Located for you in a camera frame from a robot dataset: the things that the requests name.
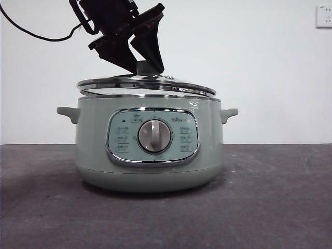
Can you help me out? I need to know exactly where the glass lid with green knob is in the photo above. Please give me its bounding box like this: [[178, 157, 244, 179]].
[[77, 60, 217, 99]]

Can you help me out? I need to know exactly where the pale green electric pot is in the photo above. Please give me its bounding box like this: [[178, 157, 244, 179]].
[[56, 93, 239, 193]]

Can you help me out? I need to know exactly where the black looped cable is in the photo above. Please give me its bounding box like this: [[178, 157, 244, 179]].
[[68, 0, 95, 34]]

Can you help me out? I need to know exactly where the thin black cable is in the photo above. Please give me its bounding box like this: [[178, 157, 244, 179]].
[[0, 4, 83, 42]]

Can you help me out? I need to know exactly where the white wall socket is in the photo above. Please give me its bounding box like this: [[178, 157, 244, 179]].
[[315, 5, 332, 29]]

